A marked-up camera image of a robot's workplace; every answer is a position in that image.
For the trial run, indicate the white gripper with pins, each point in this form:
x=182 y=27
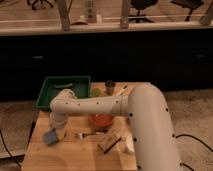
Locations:
x=60 y=128

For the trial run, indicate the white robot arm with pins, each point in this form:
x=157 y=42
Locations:
x=145 y=106

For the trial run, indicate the metal fork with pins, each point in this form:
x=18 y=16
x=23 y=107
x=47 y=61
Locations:
x=84 y=135

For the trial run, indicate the orange bowl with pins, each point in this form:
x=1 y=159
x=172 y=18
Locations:
x=100 y=120

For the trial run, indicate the green plastic tray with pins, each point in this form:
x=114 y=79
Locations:
x=52 y=85

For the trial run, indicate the green round object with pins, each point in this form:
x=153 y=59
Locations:
x=95 y=92

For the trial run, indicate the wooden brush block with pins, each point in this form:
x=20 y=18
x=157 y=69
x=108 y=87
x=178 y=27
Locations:
x=109 y=141

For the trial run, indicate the dark lid spice jar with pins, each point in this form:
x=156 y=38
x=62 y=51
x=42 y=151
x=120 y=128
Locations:
x=109 y=87

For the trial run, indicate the white cup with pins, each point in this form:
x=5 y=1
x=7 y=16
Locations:
x=127 y=144

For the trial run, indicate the office chair left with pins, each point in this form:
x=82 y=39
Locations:
x=32 y=3

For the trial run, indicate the office chair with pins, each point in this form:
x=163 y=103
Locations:
x=190 y=4
x=32 y=3
x=141 y=5

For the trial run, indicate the office chair centre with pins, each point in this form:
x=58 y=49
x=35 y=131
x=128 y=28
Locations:
x=141 y=5

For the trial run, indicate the office chair right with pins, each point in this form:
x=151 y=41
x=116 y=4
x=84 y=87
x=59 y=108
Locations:
x=190 y=4

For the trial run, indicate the wooden post left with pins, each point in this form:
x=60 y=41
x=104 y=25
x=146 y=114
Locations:
x=64 y=15

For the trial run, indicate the wooden post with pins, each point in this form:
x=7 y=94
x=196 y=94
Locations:
x=64 y=15
x=125 y=8

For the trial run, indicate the wooden post centre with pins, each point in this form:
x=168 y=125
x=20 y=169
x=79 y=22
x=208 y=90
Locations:
x=125 y=8

